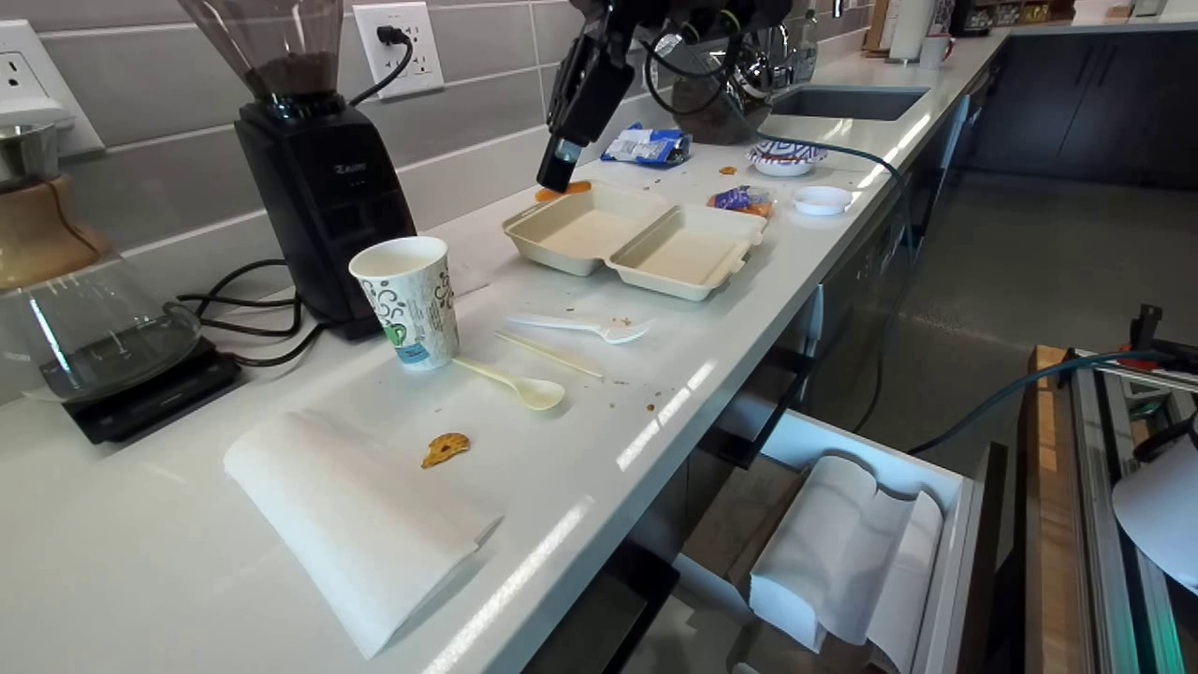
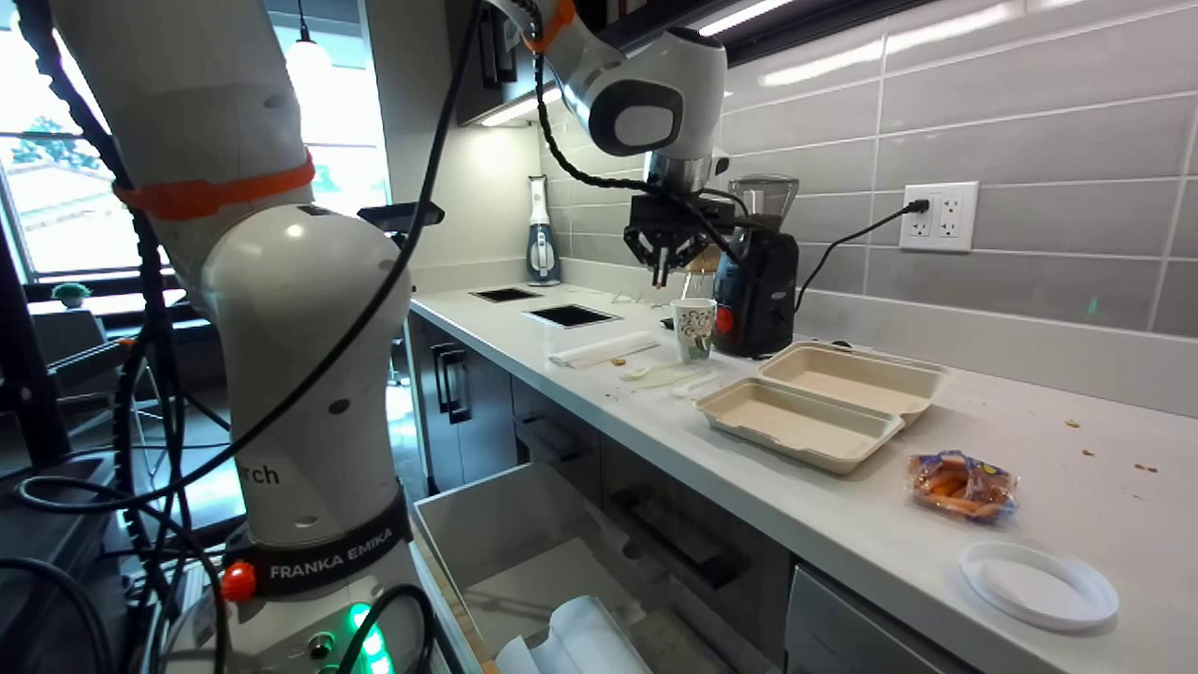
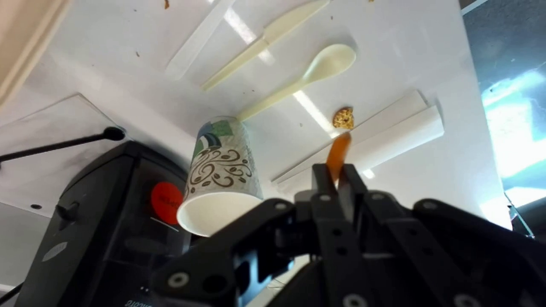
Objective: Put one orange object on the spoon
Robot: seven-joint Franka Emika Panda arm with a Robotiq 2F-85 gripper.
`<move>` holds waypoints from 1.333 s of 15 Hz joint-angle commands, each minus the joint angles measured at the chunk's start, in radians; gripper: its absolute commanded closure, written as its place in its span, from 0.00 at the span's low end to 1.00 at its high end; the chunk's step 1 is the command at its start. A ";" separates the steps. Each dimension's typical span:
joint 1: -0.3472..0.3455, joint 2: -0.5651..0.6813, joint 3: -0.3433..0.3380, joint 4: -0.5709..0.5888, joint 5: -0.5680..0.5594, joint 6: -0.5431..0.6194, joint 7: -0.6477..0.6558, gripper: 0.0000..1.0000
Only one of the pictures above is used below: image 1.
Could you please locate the beige clamshell takeout container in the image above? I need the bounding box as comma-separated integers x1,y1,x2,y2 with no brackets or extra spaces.
499,175,773,304

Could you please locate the cream plastic spoon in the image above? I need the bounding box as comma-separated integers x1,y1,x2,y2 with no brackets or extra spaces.
448,356,569,420

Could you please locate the black power cable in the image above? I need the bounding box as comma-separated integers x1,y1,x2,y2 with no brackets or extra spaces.
174,254,331,371

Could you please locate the dark round pot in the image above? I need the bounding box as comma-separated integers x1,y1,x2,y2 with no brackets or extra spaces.
648,24,781,147

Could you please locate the white wall outlet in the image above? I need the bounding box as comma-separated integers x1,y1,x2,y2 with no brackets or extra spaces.
348,0,448,104
0,16,106,161

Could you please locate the white paper roll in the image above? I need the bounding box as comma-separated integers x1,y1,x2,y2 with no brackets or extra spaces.
885,0,939,66

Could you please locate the black coffee grinder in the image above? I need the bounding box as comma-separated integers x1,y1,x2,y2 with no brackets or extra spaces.
174,0,422,345

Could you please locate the glass coffee carafe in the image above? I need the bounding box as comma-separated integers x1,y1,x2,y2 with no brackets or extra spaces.
0,172,204,405

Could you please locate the white paper napkin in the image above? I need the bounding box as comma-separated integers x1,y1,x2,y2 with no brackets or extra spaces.
222,359,508,662

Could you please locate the wooden top cart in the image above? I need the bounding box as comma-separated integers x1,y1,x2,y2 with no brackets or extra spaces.
1015,339,1198,674

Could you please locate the orange chip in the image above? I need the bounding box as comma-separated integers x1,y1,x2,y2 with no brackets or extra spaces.
414,429,474,470

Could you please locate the black kitchen scale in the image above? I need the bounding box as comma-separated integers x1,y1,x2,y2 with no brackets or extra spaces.
51,338,248,449

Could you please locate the patterned paper cup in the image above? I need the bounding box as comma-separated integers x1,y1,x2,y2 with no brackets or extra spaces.
343,230,466,373

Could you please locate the clear plastic lid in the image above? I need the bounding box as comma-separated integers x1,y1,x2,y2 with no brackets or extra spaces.
785,183,860,222

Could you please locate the dark cabinet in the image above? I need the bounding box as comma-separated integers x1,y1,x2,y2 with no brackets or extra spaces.
965,23,1198,194

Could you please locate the white open drawer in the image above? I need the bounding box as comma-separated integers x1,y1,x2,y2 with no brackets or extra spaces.
630,406,1017,674

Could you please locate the blue snack package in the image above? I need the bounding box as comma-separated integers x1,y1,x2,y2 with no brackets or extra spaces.
594,121,692,172

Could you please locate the orange snack piece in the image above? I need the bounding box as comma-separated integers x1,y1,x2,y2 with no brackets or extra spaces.
537,175,594,210

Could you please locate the blue cable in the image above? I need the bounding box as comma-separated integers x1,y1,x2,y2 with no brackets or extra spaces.
902,350,1128,460

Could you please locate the white curved paper stack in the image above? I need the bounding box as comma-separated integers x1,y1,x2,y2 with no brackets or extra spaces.
744,449,951,674

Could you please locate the white plastic fork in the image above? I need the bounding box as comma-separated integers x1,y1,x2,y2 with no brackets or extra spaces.
506,312,660,350

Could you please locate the steel sink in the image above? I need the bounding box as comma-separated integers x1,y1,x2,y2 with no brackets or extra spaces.
773,82,934,122

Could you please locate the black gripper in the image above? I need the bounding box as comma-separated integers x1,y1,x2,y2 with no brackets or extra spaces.
533,31,638,194

